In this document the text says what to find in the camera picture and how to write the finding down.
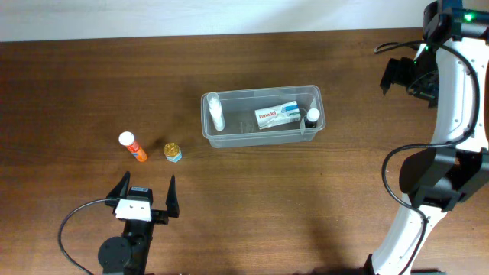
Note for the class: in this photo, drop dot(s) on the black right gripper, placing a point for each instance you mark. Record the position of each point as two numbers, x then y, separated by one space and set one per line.
399 76

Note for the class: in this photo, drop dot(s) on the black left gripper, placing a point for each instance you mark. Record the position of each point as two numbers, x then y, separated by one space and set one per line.
160 217

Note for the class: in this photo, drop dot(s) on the small jar gold lid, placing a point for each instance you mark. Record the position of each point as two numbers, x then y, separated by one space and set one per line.
172 152

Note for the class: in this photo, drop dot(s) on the orange tube white cap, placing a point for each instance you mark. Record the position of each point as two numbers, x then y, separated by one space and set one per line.
127 139

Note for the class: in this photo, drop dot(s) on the dark bottle white cap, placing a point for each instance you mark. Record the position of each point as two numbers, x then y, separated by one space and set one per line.
312 117

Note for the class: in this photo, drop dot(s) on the white Panadol medicine box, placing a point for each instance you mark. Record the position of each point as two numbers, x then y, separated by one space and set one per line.
278 115

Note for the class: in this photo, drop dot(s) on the white translucent spray bottle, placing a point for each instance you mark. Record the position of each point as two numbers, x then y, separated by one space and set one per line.
215 110

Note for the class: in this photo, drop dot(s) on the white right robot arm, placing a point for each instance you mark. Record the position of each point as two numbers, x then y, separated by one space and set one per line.
449 71

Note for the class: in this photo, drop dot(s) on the clear plastic container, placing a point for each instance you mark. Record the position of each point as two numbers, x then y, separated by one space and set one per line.
254 117

